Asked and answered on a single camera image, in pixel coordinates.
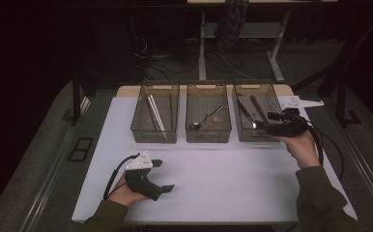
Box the metal spoon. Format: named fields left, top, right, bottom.
left=188, top=104, right=226, bottom=130

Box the left hand-held gripper cable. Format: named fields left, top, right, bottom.
left=102, top=154, right=140, bottom=200

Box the wooden-handled fork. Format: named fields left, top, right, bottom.
left=237, top=97, right=257, bottom=130

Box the metal floor rail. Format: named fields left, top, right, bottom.
left=333, top=125, right=373, bottom=223
left=19, top=96, right=92, bottom=232

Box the person's left hand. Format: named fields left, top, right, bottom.
left=106, top=175, right=149, bottom=208

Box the white-framed desk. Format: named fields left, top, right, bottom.
left=187, top=0, right=338, bottom=83

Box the hand-held gripper cable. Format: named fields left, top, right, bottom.
left=102, top=154, right=140, bottom=200
left=304, top=121, right=325, bottom=167

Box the right hand-held gripper cable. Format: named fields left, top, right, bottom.
left=304, top=121, right=325, bottom=167

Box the black floor socket plate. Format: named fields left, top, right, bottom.
left=67, top=137, right=95, bottom=163

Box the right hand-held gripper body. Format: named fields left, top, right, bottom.
left=264, top=96, right=325, bottom=138

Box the person's right hand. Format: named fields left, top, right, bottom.
left=275, top=130, right=323, bottom=170

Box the tangle of black floor cables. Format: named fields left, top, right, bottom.
left=130, top=35, right=202, bottom=81

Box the metal chopstick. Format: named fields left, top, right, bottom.
left=167, top=92, right=175, bottom=131

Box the thin black floor cable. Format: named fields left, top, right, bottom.
left=321, top=130, right=346, bottom=182

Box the dark patterned cloth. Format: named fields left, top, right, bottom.
left=213, top=0, right=250, bottom=52

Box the grey translucent plastic bin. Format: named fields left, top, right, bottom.
left=129, top=81, right=180, bottom=144
left=185, top=81, right=233, bottom=144
left=232, top=79, right=289, bottom=143

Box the black metal stand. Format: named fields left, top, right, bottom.
left=71, top=69, right=93, bottom=127

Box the black metal frame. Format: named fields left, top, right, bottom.
left=292, top=13, right=373, bottom=129

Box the white floor cable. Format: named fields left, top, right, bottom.
left=214, top=50, right=255, bottom=80

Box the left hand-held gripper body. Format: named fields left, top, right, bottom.
left=124, top=150, right=163, bottom=202

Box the white chopstick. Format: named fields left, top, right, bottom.
left=147, top=94, right=167, bottom=131
left=145, top=94, right=164, bottom=132

